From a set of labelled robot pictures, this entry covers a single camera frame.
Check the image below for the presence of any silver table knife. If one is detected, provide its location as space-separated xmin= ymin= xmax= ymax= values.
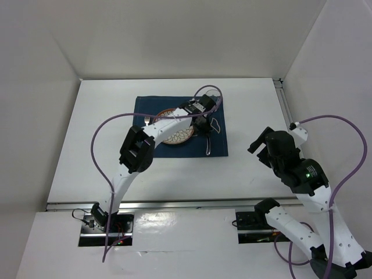
xmin=205 ymin=134 xmax=211 ymax=156

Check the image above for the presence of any floral patterned ceramic plate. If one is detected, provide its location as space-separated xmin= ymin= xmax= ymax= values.
xmin=158 ymin=108 xmax=194 ymax=145

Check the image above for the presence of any blue fish placemat cloth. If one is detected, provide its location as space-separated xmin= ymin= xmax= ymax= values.
xmin=134 ymin=96 xmax=228 ymax=158

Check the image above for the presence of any silver fork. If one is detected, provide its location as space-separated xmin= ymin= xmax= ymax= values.
xmin=144 ymin=117 xmax=151 ymax=126

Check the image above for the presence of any clear plastic cup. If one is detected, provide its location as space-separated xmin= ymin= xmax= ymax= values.
xmin=205 ymin=88 xmax=221 ymax=102

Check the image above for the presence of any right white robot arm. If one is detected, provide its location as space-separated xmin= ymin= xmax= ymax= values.
xmin=248 ymin=123 xmax=371 ymax=278

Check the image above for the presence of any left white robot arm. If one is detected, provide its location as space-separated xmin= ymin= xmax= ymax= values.
xmin=91 ymin=94 xmax=223 ymax=232

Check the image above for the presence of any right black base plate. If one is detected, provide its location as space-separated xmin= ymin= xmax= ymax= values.
xmin=231 ymin=212 xmax=289 ymax=244

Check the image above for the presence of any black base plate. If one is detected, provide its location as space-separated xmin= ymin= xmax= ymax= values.
xmin=78 ymin=213 xmax=134 ymax=247
xmin=231 ymin=212 xmax=289 ymax=244

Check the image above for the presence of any front aluminium rail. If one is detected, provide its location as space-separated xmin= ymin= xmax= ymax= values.
xmin=46 ymin=196 xmax=320 ymax=212

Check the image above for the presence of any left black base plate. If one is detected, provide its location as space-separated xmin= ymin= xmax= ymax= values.
xmin=78 ymin=213 xmax=134 ymax=247

